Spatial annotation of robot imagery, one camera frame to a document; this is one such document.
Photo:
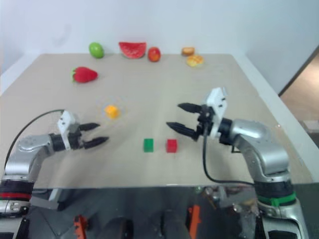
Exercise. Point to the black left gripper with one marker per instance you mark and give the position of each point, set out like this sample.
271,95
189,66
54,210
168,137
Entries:
74,139

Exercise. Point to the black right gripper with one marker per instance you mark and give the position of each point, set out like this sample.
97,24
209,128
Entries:
205,120

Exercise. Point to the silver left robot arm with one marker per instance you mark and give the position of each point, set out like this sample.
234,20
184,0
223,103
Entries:
23,154

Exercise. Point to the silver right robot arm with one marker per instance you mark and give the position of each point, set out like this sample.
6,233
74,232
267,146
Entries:
268,159

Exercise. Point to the yellow cube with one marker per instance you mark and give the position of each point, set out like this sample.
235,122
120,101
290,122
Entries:
111,111

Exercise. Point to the red cube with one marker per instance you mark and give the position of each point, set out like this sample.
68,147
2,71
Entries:
172,145

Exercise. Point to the green cube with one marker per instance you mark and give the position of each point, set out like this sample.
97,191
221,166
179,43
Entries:
148,145

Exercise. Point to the yellow toy bread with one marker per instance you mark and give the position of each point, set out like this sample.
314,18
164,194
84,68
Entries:
195,60

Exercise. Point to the red toy strawberry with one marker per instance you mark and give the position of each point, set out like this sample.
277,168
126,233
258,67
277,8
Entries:
83,74

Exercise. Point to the brown toy bread roll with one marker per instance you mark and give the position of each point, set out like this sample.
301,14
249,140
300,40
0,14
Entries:
188,51

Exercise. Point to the red toy apple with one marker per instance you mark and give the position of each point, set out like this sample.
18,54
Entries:
154,54

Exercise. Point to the green toy fruit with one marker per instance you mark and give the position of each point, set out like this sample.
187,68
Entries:
96,49

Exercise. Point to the toy watermelon slice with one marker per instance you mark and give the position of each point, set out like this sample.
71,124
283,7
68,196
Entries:
132,49

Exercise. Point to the orange black clamp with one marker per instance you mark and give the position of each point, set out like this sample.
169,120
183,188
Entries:
195,219
80,225

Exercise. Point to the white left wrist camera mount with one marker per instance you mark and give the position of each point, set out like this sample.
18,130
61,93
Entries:
66,122

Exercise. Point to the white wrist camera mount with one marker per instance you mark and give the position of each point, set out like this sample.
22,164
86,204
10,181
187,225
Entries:
66,122
217,104

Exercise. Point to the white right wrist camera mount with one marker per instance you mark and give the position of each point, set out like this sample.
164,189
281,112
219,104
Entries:
217,104

